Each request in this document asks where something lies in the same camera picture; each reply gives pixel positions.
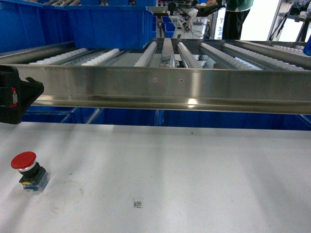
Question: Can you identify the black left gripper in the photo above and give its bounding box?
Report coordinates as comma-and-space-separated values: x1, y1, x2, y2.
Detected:
0, 65, 44, 124

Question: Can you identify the red mushroom push button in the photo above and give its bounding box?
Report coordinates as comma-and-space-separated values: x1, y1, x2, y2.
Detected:
11, 151, 50, 192

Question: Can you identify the large blue bin left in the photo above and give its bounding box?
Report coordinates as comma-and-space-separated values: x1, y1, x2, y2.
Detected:
0, 0, 74, 53

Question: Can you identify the blue bin on rollers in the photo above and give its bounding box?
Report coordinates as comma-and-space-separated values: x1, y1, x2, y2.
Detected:
65, 5, 153, 49

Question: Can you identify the small QR code sticker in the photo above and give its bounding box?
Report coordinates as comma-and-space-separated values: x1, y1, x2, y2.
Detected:
133, 198, 143, 209

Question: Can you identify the steel roller rack front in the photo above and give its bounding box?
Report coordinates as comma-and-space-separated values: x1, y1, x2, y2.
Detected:
0, 38, 311, 115

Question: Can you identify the person in green sweater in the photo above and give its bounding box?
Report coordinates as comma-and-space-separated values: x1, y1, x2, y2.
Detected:
206, 0, 254, 40

